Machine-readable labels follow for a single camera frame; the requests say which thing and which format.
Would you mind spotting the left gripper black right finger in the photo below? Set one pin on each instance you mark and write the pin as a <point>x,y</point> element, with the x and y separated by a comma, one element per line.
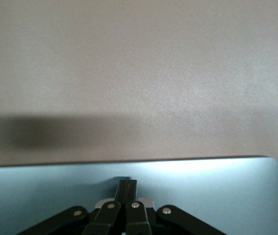
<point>136,218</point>

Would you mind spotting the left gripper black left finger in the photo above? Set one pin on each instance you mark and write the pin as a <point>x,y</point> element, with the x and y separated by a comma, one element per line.
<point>104,215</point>

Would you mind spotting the light blue panel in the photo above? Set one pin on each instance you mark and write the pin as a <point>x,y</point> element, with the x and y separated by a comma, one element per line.
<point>214,191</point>

